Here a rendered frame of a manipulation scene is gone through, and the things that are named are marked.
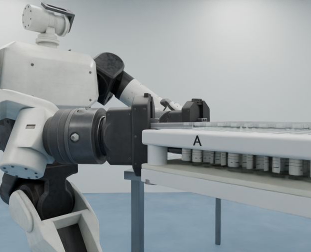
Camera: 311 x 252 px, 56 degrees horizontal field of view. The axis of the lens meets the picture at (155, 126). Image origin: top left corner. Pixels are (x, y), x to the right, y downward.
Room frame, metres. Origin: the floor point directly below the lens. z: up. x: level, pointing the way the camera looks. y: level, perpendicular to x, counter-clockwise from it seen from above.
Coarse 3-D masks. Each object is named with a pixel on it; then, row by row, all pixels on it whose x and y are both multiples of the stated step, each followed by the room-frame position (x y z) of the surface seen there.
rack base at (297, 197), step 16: (176, 160) 0.42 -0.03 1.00; (144, 176) 0.39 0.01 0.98; (160, 176) 0.37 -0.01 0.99; (176, 176) 0.35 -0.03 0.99; (192, 176) 0.33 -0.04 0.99; (208, 176) 0.32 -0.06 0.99; (224, 176) 0.31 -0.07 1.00; (240, 176) 0.31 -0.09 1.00; (256, 176) 0.31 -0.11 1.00; (288, 176) 0.31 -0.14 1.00; (208, 192) 0.32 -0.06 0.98; (224, 192) 0.30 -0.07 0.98; (240, 192) 0.29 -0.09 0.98; (256, 192) 0.28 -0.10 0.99; (272, 192) 0.27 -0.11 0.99; (288, 192) 0.26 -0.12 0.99; (304, 192) 0.25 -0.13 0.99; (272, 208) 0.27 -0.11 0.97; (288, 208) 0.26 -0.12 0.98; (304, 208) 0.25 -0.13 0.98
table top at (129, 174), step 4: (168, 156) 1.53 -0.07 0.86; (172, 156) 1.53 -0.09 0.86; (176, 156) 1.53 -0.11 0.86; (180, 156) 1.53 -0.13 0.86; (132, 168) 1.17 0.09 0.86; (124, 172) 1.12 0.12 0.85; (128, 172) 1.11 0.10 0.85; (132, 172) 1.11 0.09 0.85; (124, 176) 1.12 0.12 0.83; (128, 176) 1.11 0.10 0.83; (132, 176) 1.11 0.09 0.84; (136, 176) 1.10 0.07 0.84; (140, 176) 1.09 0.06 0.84; (140, 180) 1.09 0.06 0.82
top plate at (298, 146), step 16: (160, 144) 0.37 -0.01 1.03; (176, 144) 0.35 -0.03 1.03; (192, 144) 0.33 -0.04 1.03; (208, 144) 0.32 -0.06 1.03; (224, 144) 0.30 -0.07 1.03; (240, 144) 0.29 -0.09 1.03; (256, 144) 0.28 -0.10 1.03; (272, 144) 0.27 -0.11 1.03; (288, 144) 0.26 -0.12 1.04; (304, 144) 0.25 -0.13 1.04
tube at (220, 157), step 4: (216, 124) 0.35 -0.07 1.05; (220, 124) 0.35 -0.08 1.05; (224, 124) 0.35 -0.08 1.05; (216, 128) 0.35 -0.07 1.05; (220, 128) 0.35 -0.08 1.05; (224, 128) 0.35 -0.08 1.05; (216, 152) 0.35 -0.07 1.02; (220, 152) 0.35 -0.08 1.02; (224, 152) 0.35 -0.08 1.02; (216, 156) 0.35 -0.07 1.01; (220, 156) 0.35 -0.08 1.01; (224, 156) 0.35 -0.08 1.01; (216, 160) 0.35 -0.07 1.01; (220, 160) 0.35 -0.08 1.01; (224, 160) 0.35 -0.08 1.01; (216, 164) 0.35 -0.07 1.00; (220, 164) 0.35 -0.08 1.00; (224, 164) 0.35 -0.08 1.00; (216, 168) 0.35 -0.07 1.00; (220, 168) 0.35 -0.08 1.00; (224, 168) 0.35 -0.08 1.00
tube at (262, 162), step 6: (258, 126) 0.32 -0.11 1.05; (264, 126) 0.31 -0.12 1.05; (258, 132) 0.32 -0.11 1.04; (264, 132) 0.31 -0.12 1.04; (258, 156) 0.32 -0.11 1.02; (264, 156) 0.31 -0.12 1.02; (258, 162) 0.32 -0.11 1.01; (264, 162) 0.31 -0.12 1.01; (258, 168) 0.32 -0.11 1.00; (264, 168) 0.31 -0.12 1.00; (258, 174) 0.32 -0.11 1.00; (264, 174) 0.31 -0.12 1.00
